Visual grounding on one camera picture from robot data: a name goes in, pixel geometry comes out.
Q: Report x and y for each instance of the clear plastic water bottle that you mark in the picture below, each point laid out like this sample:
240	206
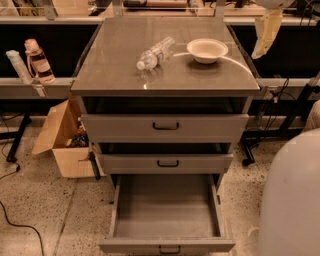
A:
158	53

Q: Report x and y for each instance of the grey shelf rail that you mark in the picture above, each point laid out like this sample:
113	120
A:
14	88

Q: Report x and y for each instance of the person's tan trouser leg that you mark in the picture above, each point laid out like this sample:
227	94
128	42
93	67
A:
313	120

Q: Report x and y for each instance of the grey top drawer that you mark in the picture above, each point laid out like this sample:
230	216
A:
161	128

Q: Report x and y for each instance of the open cardboard box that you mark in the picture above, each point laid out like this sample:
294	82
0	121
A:
60	127

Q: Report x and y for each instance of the grey metal drawer cabinet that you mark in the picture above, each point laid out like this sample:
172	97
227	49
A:
110	83

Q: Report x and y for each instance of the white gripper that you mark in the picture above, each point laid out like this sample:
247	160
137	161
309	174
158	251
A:
266	33

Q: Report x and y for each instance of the grey open bottom drawer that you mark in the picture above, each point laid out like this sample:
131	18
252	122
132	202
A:
166	215

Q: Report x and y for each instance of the white paper bowl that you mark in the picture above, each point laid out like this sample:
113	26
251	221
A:
207	51

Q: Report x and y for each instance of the pink reusable drink bottle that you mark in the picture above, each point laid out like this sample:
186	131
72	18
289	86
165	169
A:
38	63

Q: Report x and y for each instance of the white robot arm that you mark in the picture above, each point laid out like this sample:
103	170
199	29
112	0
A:
290	211

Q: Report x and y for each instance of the black table leg right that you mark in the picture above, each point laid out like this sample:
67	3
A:
251	139

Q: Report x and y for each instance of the white cylindrical bottle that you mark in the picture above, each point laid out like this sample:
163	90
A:
19	66

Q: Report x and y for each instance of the black table leg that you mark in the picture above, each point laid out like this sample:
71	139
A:
251	139
17	138

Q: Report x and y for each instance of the grey middle drawer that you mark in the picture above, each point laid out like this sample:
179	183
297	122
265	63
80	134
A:
165	163

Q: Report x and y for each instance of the black table leg left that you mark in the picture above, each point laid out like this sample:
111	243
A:
17	138

